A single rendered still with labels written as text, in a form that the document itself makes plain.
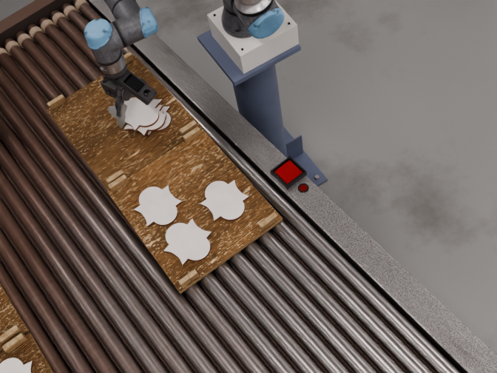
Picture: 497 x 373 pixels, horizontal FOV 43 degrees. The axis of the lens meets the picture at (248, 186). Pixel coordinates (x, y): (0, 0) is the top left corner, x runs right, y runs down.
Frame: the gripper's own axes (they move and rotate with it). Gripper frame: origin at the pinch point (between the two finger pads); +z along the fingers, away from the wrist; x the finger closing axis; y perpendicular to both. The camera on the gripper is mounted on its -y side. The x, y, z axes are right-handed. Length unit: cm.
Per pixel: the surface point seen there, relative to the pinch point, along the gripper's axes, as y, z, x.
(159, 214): -26.6, 3.6, 24.4
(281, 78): 20, 98, -100
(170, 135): -11.5, 4.6, 0.0
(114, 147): 1.3, 4.6, 12.5
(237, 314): -62, 6, 37
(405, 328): -100, 6, 17
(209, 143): -24.2, 4.6, -3.5
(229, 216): -44.6, 3.6, 14.6
